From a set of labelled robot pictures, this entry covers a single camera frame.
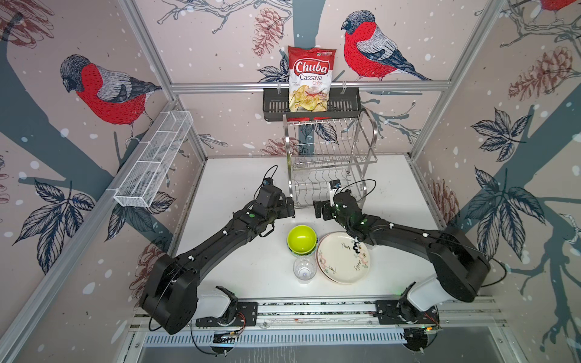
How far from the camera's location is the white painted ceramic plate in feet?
2.61

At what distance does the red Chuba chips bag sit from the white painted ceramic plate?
536mm

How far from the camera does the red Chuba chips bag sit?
83 centimetres
